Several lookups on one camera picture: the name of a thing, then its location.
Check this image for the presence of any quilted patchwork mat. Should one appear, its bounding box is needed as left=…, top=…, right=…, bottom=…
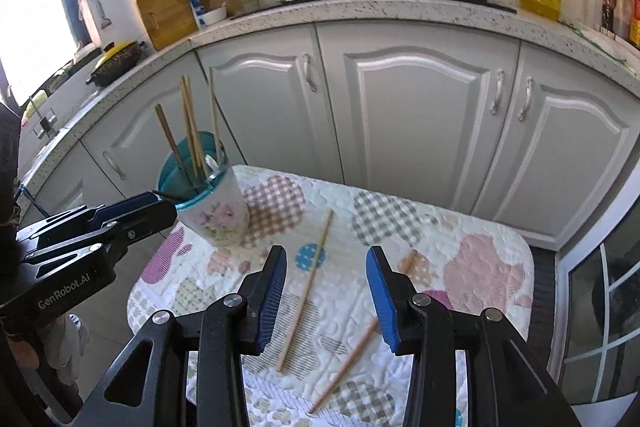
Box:
left=127, top=164, right=535, bottom=427

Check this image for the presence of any dark sauce bottle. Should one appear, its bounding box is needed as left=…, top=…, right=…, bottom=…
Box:
left=599, top=0, right=617, bottom=33

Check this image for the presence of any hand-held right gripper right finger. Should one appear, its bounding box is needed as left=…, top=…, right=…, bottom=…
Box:
left=365, top=245, right=584, bottom=427

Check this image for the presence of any white bowl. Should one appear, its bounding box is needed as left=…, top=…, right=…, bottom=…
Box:
left=197, top=5, right=229, bottom=27

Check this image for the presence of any black pan with yellow lid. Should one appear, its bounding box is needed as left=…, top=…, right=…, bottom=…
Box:
left=85, top=39, right=149, bottom=88

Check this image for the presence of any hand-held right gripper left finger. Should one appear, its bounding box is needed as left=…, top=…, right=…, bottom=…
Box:
left=75, top=245, right=289, bottom=427

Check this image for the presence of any blue and white packet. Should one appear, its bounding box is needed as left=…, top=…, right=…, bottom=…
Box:
left=187, top=0, right=209, bottom=30

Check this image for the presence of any brown wooden chopstick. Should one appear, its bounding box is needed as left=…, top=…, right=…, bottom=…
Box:
left=154, top=104, right=190, bottom=188

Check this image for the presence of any wooden cutting board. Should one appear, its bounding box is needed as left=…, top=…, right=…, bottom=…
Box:
left=135, top=0, right=211, bottom=52

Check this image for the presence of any reddish wooden chopstick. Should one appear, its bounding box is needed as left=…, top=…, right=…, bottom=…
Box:
left=308, top=249, right=419, bottom=414

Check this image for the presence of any red sauce bottle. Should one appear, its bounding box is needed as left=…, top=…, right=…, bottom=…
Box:
left=628, top=0, right=640, bottom=48

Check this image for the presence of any white cabinet handle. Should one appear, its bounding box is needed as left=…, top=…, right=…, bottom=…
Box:
left=489, top=69, right=505, bottom=116
left=517, top=76, right=535, bottom=123
left=102, top=150, right=126, bottom=180
left=301, top=52, right=319, bottom=93

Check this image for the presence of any white cabinet door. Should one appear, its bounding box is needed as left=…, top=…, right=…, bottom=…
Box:
left=79, top=51, right=247, bottom=204
left=471, top=41, right=637, bottom=251
left=314, top=20, right=524, bottom=213
left=194, top=24, right=347, bottom=186

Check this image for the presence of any floral cup with teal rim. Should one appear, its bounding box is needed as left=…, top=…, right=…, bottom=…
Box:
left=157, top=132, right=251, bottom=248

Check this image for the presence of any white framed glass door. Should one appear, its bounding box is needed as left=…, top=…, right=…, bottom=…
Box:
left=546, top=241, right=640, bottom=409

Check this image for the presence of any window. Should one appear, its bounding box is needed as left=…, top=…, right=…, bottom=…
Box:
left=0, top=0, right=92, bottom=108

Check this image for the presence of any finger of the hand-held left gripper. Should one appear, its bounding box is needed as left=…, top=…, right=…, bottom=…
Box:
left=15, top=191, right=171, bottom=249
left=24, top=201, right=179, bottom=267

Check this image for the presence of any hanging metal peeler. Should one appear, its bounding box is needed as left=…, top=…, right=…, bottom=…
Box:
left=95, top=0, right=114, bottom=30

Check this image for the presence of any brown sauce bottle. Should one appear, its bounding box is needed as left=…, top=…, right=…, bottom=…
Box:
left=613, top=0, right=632, bottom=40

